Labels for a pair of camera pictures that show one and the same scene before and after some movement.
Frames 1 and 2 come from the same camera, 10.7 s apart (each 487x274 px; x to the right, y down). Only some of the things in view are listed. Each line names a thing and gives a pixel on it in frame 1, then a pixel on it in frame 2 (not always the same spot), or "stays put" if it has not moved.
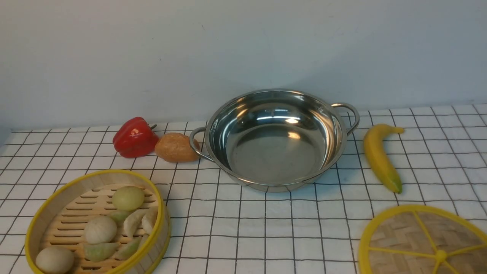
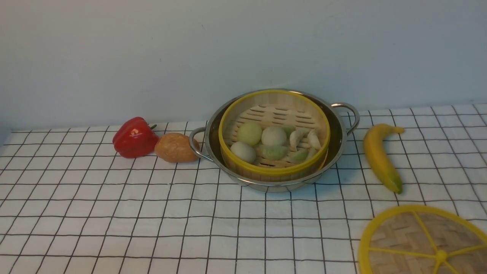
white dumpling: (148, 220) → (313, 140)
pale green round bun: (128, 198) → (250, 133)
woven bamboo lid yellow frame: (420, 239) stays put
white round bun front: (54, 260) → (244, 152)
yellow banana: (373, 139) stays put
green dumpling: (96, 252) → (272, 152)
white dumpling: (132, 222) → (295, 137)
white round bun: (100, 229) → (274, 136)
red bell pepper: (135, 138) stays put
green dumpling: (125, 251) → (297, 156)
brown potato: (175, 147) stays put
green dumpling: (119, 217) → (288, 131)
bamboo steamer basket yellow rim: (111, 221) → (274, 135)
